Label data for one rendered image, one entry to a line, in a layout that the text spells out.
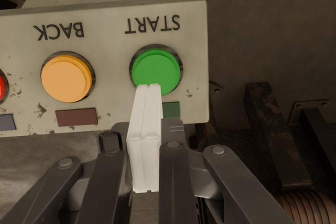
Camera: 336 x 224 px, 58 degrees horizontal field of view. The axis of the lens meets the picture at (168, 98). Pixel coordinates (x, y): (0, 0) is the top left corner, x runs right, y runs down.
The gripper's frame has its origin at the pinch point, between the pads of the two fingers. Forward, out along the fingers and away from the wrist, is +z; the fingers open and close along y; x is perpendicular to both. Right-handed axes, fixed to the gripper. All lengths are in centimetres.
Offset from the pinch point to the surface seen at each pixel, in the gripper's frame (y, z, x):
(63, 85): -7.3, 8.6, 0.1
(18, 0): -38, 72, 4
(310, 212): 32, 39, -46
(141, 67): -0.8, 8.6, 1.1
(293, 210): 28, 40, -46
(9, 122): -13.2, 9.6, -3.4
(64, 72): -7.1, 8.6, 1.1
